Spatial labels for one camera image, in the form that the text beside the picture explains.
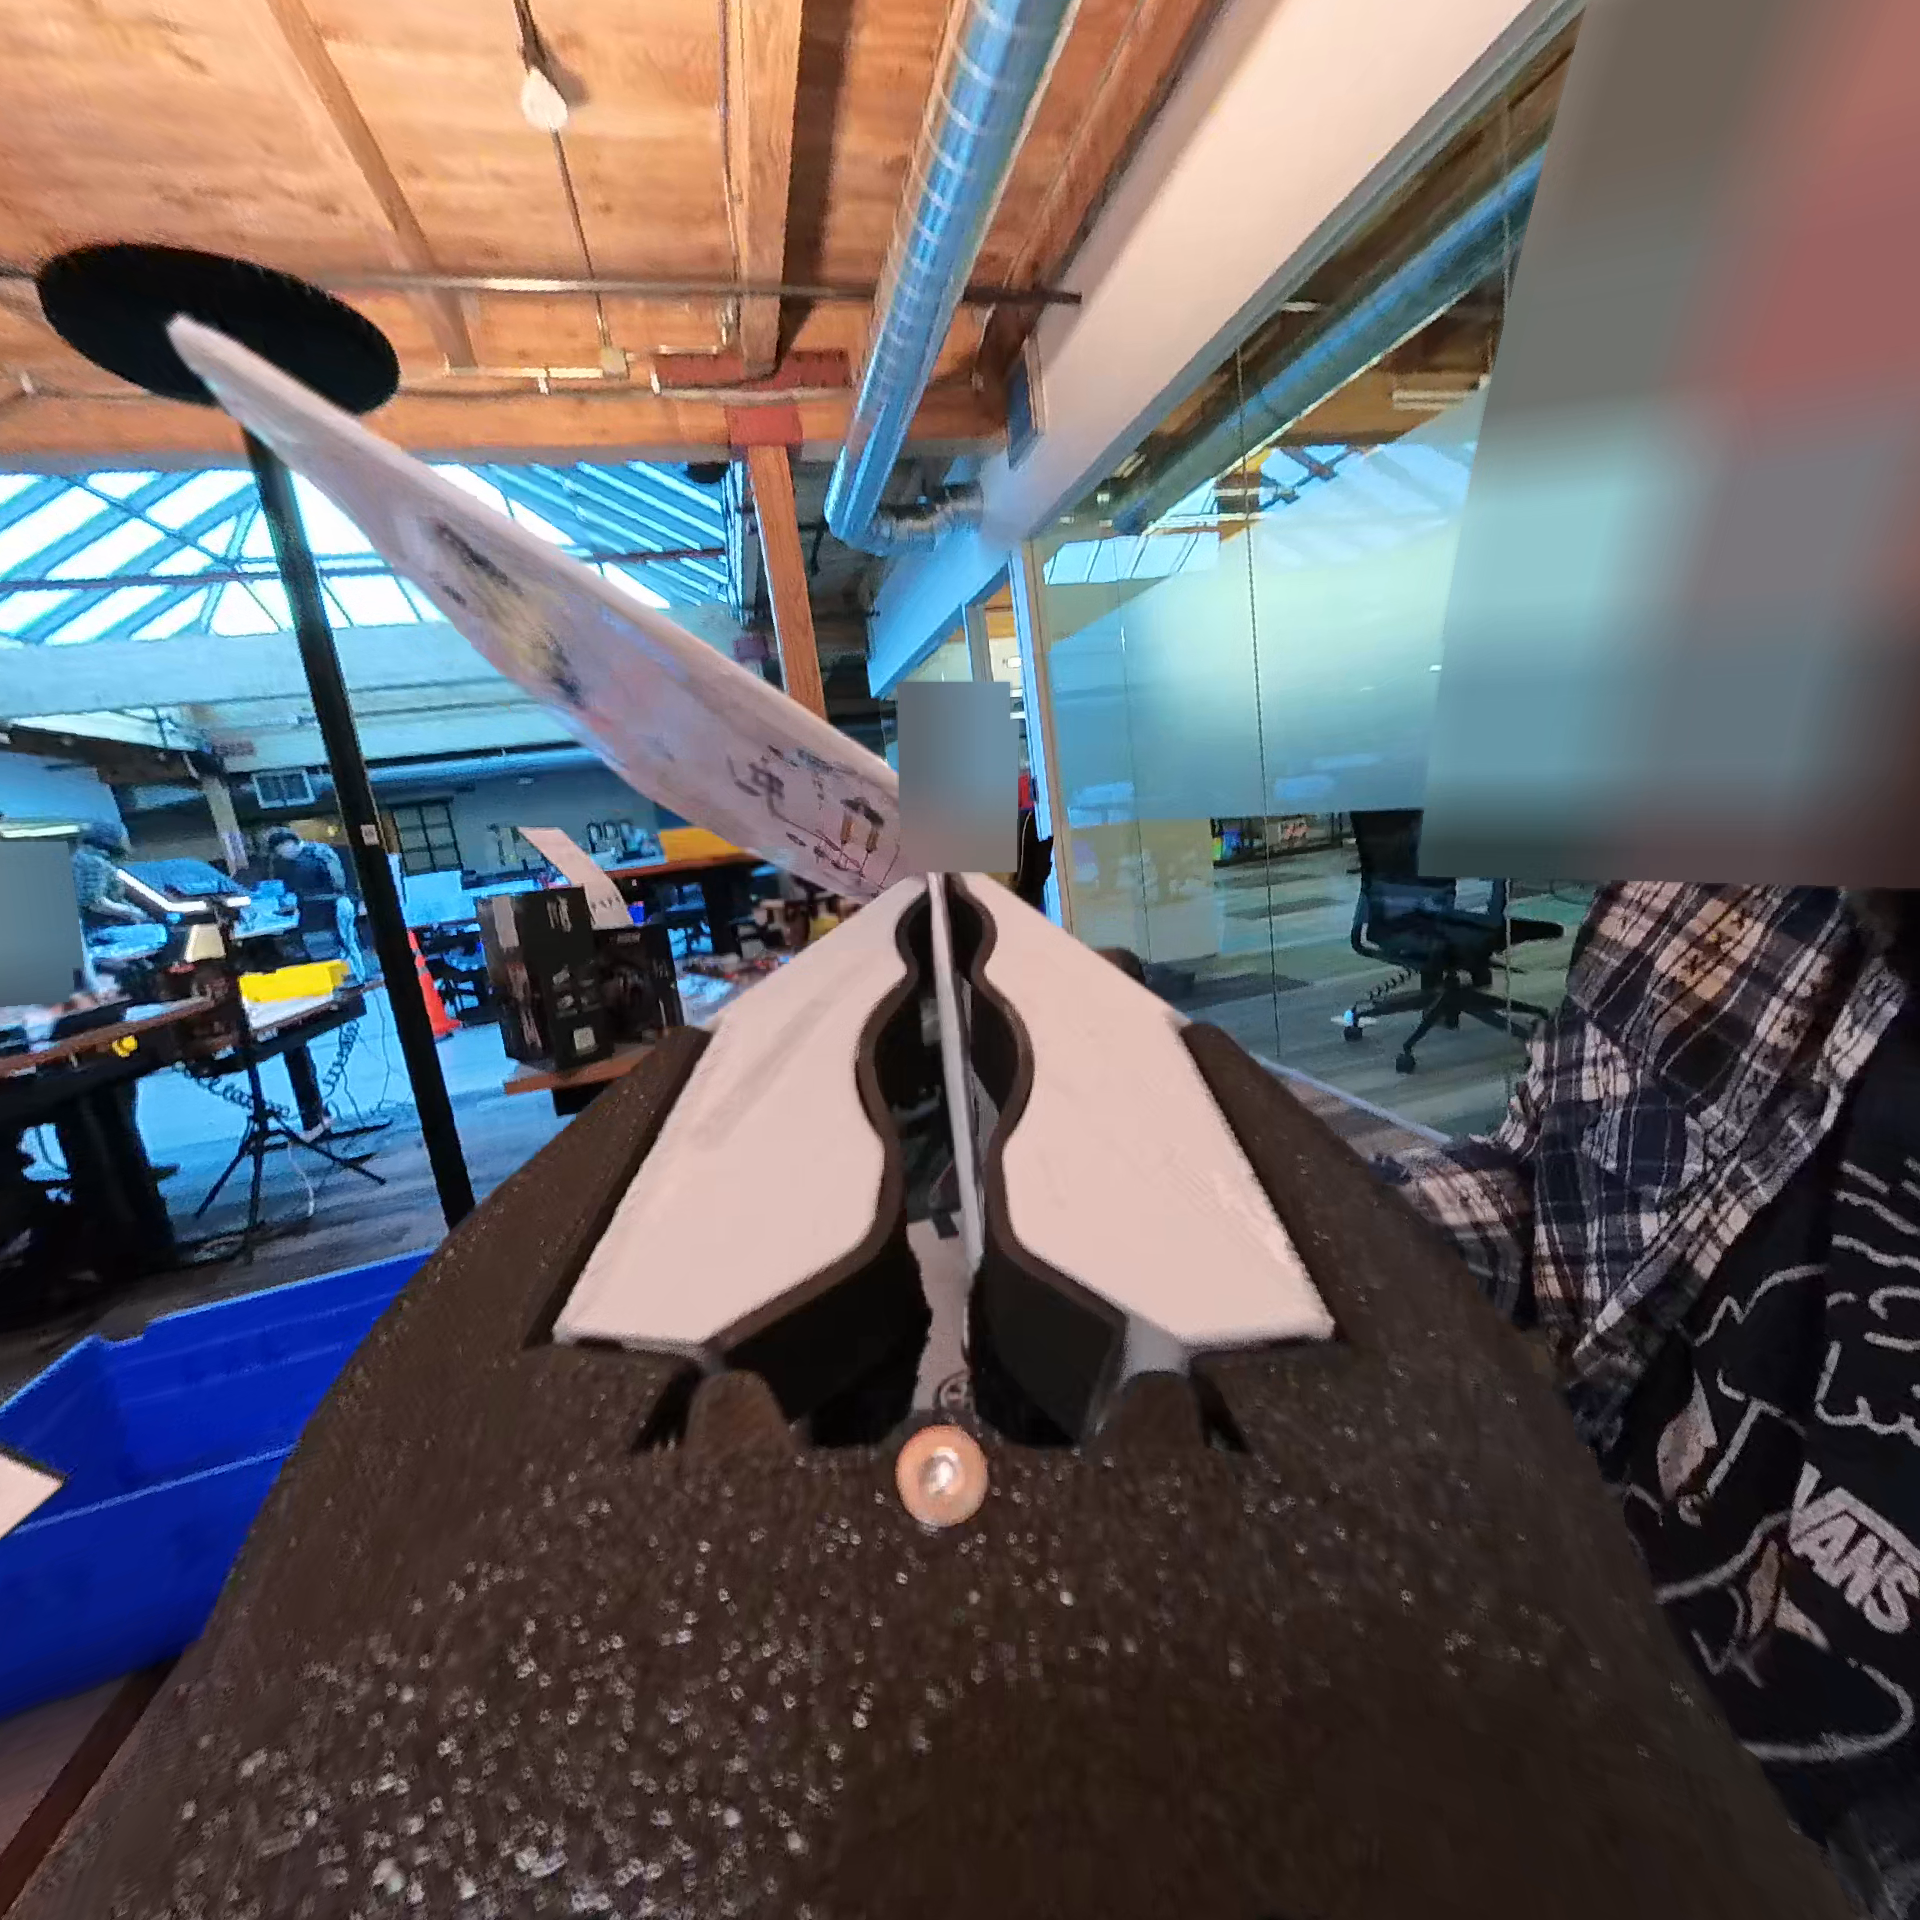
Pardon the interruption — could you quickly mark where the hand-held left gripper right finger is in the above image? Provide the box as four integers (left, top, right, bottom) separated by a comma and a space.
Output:
950, 873, 1339, 1449

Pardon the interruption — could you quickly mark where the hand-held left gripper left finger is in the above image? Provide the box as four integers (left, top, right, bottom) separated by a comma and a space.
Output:
552, 877, 941, 1449

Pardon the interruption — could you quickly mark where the paper instruction booklet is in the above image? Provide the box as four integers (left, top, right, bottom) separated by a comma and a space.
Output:
165, 311, 1000, 1419

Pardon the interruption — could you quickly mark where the black cardboard box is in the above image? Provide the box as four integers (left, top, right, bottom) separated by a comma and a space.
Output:
479, 885, 687, 1073

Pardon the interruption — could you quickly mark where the black office chair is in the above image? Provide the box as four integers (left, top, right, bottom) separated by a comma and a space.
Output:
1343, 809, 1569, 1076

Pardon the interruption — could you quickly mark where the black tripod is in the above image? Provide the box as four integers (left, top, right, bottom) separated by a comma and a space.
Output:
192, 901, 387, 1264

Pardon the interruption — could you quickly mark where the black pole with round disc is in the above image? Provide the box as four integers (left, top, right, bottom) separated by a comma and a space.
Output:
37, 240, 480, 1231

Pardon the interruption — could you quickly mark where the plaid shirt sleeve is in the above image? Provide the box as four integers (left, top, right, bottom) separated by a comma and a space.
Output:
1387, 882, 1920, 1442

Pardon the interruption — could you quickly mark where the person's black printed t-shirt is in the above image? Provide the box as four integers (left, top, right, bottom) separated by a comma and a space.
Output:
1559, 1036, 1920, 1920

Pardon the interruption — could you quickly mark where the large blue plastic bin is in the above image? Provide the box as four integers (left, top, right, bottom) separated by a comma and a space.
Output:
0, 1253, 438, 1720

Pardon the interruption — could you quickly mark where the silver ventilation duct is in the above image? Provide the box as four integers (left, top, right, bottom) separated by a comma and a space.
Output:
825, 0, 1087, 561

